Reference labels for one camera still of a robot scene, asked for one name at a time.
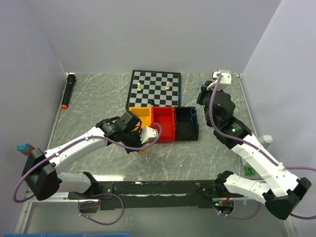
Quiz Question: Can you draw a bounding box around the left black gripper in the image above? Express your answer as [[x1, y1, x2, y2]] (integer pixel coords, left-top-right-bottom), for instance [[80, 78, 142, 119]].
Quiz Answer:
[[121, 127, 148, 154]]

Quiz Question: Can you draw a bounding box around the blue thin cable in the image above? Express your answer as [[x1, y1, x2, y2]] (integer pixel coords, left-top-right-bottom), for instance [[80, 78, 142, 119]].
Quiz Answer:
[[134, 82, 203, 171]]

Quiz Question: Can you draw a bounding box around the yellow thin cable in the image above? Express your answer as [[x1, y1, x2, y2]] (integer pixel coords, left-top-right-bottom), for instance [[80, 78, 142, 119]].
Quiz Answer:
[[138, 147, 155, 157]]

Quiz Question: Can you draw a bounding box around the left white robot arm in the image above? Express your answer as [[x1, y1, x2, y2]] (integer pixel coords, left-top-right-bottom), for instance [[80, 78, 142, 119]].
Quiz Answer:
[[22, 111, 157, 200]]

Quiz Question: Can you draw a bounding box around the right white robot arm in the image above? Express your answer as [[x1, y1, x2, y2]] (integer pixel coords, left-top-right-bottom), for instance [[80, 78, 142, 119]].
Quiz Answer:
[[197, 81, 312, 220]]

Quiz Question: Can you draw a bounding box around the yellow plastic bin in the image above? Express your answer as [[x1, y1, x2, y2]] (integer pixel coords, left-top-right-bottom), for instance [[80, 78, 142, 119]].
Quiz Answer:
[[129, 107, 152, 128]]

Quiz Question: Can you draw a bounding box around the black plastic bin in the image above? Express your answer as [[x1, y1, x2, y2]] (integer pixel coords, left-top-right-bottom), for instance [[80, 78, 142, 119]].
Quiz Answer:
[[174, 107, 199, 141]]

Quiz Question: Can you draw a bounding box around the white chess pawn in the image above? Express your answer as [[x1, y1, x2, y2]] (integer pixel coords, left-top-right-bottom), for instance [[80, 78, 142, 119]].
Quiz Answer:
[[165, 81, 170, 90]]

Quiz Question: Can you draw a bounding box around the red plastic bin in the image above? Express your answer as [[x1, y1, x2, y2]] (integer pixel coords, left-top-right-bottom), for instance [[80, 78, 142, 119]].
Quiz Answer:
[[151, 107, 175, 143]]

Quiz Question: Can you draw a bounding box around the white chess rook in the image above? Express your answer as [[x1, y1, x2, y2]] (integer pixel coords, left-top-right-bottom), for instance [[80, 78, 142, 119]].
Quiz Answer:
[[137, 83, 142, 91]]

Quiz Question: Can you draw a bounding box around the black white chessboard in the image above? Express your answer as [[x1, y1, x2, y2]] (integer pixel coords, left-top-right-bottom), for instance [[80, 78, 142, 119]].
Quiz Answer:
[[125, 70, 181, 110]]

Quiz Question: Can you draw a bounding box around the white tilted stand device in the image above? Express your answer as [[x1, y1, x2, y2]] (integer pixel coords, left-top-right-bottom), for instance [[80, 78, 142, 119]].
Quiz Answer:
[[246, 135, 273, 154]]

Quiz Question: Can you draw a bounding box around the green small toy block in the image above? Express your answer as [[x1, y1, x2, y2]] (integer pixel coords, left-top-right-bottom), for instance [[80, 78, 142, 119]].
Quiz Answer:
[[244, 167, 255, 176]]

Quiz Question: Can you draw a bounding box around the black marker orange cap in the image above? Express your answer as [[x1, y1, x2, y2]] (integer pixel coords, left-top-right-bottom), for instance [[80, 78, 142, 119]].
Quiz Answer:
[[61, 74, 77, 110]]

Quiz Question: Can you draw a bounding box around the blue brown toy block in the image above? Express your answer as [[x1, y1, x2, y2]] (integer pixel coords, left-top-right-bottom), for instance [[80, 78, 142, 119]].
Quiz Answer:
[[16, 143, 35, 156]]

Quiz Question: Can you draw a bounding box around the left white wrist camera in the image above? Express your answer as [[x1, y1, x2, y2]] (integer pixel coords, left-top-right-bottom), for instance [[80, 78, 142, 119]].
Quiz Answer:
[[140, 126, 159, 144]]

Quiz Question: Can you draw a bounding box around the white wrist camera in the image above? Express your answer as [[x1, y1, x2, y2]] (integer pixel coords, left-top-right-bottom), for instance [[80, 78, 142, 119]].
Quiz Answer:
[[140, 126, 159, 144], [206, 70, 232, 90]]

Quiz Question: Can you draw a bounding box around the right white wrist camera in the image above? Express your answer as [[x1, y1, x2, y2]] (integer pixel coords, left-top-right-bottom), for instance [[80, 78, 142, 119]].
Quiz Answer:
[[206, 70, 232, 90]]

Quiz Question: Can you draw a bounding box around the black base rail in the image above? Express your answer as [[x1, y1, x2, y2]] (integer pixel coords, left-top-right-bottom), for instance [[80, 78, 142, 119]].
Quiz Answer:
[[68, 180, 242, 210]]

